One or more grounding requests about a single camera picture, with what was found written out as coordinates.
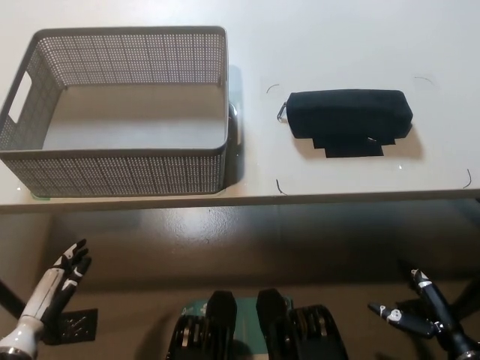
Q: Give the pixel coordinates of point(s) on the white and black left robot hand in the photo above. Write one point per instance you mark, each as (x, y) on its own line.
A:
(45, 292)

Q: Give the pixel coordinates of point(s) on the black tape patch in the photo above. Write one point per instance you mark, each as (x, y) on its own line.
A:
(352, 150)

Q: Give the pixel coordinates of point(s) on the grey perforated plastic basket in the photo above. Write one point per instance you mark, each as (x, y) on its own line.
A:
(112, 172)

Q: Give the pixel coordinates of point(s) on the black fabric pencil case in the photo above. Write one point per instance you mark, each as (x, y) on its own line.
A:
(345, 112)

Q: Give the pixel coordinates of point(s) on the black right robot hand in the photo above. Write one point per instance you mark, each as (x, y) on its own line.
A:
(437, 300)

